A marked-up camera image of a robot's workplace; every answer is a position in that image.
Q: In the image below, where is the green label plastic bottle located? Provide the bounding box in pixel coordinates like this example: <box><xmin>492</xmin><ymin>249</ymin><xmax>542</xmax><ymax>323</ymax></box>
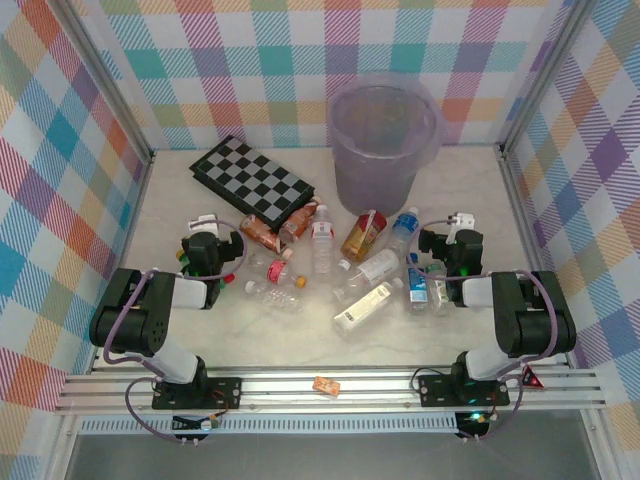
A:
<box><xmin>424</xmin><ymin>262</ymin><xmax>451</xmax><ymax>317</ymax></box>

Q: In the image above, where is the clear unlabelled plastic bottle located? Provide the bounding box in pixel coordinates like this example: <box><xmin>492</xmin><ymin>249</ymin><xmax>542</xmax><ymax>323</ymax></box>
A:
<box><xmin>243</xmin><ymin>279</ymin><xmax>304</xmax><ymax>314</ymax></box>

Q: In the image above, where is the pink label bottle orange cap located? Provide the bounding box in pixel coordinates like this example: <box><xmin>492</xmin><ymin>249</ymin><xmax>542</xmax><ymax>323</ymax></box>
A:
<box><xmin>248</xmin><ymin>251</ymin><xmax>309</xmax><ymax>291</ymax></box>

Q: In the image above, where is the orange label plastic bottle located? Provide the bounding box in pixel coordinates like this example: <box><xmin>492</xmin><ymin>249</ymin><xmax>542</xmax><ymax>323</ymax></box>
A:
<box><xmin>238</xmin><ymin>213</ymin><xmax>296</xmax><ymax>260</ymax></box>
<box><xmin>278</xmin><ymin>196</ymin><xmax>322</xmax><ymax>245</ymax></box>

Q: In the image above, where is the blue label bottle white cap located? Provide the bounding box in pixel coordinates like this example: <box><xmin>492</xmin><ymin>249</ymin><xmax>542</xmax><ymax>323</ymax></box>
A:
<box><xmin>384</xmin><ymin>205</ymin><xmax>421</xmax><ymax>256</ymax></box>

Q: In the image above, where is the clear bottle red white label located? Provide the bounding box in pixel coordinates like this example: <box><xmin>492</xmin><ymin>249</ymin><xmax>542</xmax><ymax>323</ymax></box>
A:
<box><xmin>310</xmin><ymin>204</ymin><xmax>335</xmax><ymax>275</ymax></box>

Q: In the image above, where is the yellow tea plastic bottle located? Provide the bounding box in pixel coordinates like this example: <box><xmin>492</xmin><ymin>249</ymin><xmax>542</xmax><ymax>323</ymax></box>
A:
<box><xmin>338</xmin><ymin>208</ymin><xmax>390</xmax><ymax>271</ymax></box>

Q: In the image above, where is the large white label bottle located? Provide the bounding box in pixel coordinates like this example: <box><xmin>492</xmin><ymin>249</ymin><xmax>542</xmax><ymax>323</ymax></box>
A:
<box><xmin>332</xmin><ymin>277</ymin><xmax>405</xmax><ymax>337</ymax></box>

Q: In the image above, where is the clear plastic bin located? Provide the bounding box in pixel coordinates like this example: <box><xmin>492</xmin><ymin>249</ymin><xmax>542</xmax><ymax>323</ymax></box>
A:
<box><xmin>327</xmin><ymin>71</ymin><xmax>446</xmax><ymax>214</ymax></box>

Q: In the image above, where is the black and grey chessboard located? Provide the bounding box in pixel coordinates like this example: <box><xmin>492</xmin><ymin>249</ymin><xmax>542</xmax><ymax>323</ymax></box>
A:
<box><xmin>188</xmin><ymin>134</ymin><xmax>316</xmax><ymax>234</ymax></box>

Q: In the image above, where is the red triangle sign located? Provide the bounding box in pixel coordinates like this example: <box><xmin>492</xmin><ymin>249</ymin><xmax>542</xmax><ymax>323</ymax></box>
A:
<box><xmin>522</xmin><ymin>364</ymin><xmax>546</xmax><ymax>391</ymax></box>

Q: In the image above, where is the small controller board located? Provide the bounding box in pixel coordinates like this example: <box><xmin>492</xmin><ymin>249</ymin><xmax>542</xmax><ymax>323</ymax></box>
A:
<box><xmin>455</xmin><ymin>409</ymin><xmax>494</xmax><ymax>441</ymax></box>
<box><xmin>172</xmin><ymin>413</ymin><xmax>224</xmax><ymax>435</ymax></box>

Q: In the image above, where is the grey metal panel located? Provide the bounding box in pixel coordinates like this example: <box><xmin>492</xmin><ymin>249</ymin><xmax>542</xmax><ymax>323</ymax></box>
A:
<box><xmin>64</xmin><ymin>433</ymin><xmax>601</xmax><ymax>480</ymax></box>

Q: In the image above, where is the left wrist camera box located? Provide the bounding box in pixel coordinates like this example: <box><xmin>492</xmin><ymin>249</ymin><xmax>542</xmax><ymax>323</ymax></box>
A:
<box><xmin>188</xmin><ymin>213</ymin><xmax>220</xmax><ymax>234</ymax></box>

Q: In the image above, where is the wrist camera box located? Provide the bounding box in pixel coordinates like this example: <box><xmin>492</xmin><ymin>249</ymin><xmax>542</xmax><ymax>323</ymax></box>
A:
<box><xmin>446</xmin><ymin>212</ymin><xmax>475</xmax><ymax>244</ymax></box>
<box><xmin>188</xmin><ymin>213</ymin><xmax>220</xmax><ymax>234</ymax></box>

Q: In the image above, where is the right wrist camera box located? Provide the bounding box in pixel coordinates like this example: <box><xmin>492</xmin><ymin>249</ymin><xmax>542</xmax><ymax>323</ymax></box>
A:
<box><xmin>446</xmin><ymin>212</ymin><xmax>475</xmax><ymax>244</ymax></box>

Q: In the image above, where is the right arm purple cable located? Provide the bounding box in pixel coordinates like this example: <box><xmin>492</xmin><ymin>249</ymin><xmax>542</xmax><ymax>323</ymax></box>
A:
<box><xmin>408</xmin><ymin>215</ymin><xmax>559</xmax><ymax>444</ymax></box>

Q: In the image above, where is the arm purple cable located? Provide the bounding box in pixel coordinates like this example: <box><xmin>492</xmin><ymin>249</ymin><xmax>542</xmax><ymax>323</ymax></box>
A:
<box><xmin>102</xmin><ymin>215</ymin><xmax>249</xmax><ymax>444</ymax></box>
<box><xmin>408</xmin><ymin>215</ymin><xmax>559</xmax><ymax>444</ymax></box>

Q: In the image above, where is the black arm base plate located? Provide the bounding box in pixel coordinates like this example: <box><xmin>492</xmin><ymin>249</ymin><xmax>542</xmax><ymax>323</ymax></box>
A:
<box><xmin>417</xmin><ymin>372</ymin><xmax>511</xmax><ymax>409</ymax></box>
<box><xmin>152</xmin><ymin>377</ymin><xmax>244</xmax><ymax>412</ymax></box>

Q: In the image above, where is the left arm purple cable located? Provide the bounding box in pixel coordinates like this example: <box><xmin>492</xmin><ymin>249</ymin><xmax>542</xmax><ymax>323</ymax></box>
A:
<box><xmin>102</xmin><ymin>215</ymin><xmax>249</xmax><ymax>444</ymax></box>

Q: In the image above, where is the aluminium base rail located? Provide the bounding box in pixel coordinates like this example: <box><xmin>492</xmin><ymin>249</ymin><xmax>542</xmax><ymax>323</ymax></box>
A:
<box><xmin>54</xmin><ymin>367</ymin><xmax>609</xmax><ymax>416</ymax></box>

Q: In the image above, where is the white slotted cable duct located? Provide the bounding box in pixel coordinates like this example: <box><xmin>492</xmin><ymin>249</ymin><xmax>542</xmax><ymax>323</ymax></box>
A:
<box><xmin>79</xmin><ymin>417</ymin><xmax>461</xmax><ymax>436</ymax></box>

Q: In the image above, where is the aluminium frame post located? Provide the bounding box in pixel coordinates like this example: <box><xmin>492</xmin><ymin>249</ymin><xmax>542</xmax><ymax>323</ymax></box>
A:
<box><xmin>58</xmin><ymin>0</ymin><xmax>155</xmax><ymax>164</ymax></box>
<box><xmin>499</xmin><ymin>0</ymin><xmax>599</xmax><ymax>154</ymax></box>

